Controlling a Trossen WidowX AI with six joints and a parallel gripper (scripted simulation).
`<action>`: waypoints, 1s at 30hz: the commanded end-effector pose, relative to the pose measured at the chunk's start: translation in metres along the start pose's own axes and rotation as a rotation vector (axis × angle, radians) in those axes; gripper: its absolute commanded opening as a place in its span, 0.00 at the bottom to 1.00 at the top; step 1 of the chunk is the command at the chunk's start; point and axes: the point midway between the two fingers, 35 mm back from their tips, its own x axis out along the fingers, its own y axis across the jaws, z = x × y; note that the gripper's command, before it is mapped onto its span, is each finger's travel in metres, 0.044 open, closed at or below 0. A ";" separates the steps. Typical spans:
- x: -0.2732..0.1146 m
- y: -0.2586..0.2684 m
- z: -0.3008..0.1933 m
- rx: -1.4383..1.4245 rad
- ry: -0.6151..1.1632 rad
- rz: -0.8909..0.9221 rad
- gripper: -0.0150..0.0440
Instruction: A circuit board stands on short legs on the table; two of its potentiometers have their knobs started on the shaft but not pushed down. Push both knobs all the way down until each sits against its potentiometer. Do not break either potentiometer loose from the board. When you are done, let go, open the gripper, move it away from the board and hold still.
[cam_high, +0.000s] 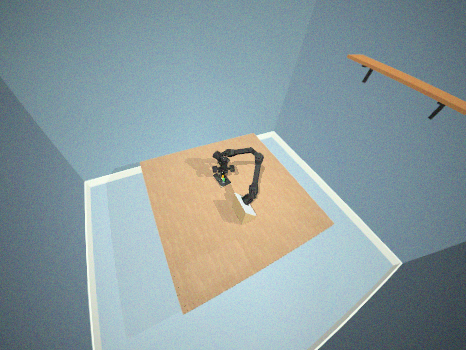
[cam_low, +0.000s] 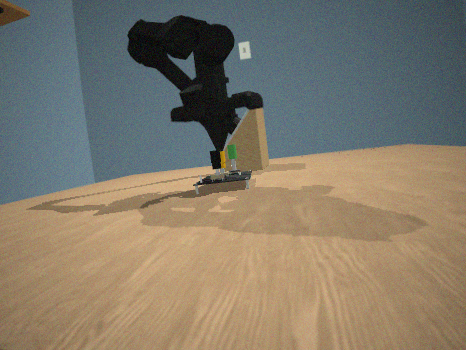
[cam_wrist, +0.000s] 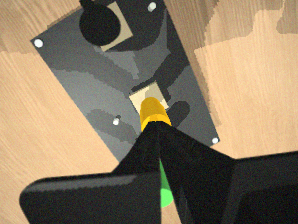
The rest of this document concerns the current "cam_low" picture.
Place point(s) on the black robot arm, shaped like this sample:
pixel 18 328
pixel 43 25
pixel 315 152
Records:
pixel 150 42

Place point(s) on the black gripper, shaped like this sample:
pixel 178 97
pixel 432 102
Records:
pixel 218 125

